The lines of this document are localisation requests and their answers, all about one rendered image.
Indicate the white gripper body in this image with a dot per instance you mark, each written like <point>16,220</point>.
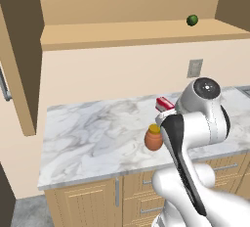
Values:
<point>162,117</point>

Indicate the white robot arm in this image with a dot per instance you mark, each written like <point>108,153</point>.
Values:
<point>201,125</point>

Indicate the red snack bar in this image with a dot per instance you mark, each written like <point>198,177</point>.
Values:
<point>163,103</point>

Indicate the brown honey bottle yellow cap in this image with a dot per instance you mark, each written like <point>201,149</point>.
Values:
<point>153,139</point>

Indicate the light wood drawer front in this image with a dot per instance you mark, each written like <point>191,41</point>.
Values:
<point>136,185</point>
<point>228,167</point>
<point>140,216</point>

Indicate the grey hob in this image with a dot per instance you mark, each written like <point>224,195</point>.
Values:
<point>244,90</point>

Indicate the green lime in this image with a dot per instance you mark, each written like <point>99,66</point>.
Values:
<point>192,20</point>

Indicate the light wood base cabinet door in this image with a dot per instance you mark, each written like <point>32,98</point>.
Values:
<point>84,204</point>

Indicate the dark brown tall cabinet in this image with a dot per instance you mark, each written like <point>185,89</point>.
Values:
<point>6,198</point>

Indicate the grey wall outlet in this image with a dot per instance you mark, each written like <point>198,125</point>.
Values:
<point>194,68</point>

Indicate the open wooden wall cabinet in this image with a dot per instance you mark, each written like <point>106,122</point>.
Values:
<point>130,12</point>

